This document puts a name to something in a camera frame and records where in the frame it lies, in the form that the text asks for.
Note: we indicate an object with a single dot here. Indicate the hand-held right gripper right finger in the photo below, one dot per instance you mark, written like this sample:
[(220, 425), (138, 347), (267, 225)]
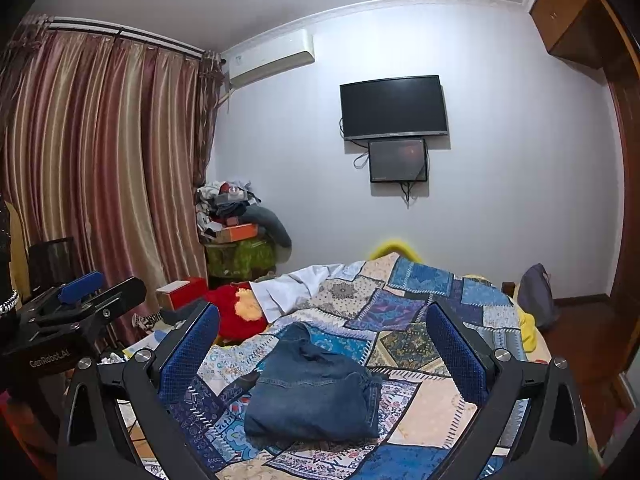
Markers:
[(457, 355)]

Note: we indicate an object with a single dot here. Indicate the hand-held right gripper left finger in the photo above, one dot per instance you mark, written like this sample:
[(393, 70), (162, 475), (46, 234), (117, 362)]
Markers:
[(192, 355)]

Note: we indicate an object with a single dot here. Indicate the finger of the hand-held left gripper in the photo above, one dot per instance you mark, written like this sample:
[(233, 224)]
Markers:
[(80, 287), (125, 292)]

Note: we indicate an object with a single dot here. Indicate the blue denim jeans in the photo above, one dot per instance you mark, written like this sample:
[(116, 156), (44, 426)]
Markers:
[(310, 385)]

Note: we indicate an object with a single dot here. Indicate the person's left forearm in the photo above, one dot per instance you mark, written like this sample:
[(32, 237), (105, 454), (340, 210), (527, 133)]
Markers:
[(6, 260)]

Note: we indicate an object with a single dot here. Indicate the pile of clothes and clutter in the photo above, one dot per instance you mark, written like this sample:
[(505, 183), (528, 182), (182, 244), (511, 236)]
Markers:
[(230, 205)]

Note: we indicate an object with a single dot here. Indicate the zebra striped cloth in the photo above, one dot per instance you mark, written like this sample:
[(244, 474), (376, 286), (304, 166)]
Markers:
[(146, 321)]

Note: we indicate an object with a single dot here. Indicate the black chair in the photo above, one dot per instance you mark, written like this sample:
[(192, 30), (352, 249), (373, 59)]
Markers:
[(50, 262)]

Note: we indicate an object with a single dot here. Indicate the red and yellow fuzzy cloth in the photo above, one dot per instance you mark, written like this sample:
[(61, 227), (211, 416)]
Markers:
[(232, 317)]

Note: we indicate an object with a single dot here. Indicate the red box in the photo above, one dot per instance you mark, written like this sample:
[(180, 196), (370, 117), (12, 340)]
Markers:
[(182, 295)]

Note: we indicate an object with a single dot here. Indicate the blue patchwork quilt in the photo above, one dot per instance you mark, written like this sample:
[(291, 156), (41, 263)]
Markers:
[(400, 310)]

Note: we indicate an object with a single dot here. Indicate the purple grey backpack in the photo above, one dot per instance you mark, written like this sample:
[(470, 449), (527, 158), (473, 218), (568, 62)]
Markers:
[(537, 295)]

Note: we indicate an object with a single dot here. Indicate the green patterned cloth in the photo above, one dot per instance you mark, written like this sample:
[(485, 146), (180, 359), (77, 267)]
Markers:
[(240, 260)]

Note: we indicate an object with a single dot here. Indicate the white cloth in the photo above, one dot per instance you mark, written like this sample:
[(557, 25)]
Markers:
[(300, 285)]

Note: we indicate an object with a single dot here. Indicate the orange box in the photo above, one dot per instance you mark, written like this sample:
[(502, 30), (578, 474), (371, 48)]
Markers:
[(239, 233)]

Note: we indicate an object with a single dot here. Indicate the striped brown curtain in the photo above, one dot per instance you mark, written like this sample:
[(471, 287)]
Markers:
[(100, 160)]

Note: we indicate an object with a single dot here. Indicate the wooden wardrobe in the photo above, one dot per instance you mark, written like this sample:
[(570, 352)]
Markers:
[(625, 185)]

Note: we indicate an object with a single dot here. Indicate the curtain rod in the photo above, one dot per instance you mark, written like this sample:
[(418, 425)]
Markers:
[(125, 40)]

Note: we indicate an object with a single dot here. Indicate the white air conditioner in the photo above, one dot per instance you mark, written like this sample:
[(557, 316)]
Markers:
[(270, 57)]

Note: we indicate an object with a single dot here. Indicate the wooden overhead cabinet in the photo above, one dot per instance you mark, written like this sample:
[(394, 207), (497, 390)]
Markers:
[(565, 15)]

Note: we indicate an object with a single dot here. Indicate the wooden bed frame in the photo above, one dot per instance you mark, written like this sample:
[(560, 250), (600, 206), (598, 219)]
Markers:
[(508, 291)]

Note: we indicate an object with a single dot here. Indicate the small black wall monitor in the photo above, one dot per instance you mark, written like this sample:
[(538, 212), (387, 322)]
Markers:
[(398, 160)]

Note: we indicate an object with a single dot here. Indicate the black wall television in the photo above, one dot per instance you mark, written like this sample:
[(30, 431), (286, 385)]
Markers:
[(392, 107)]

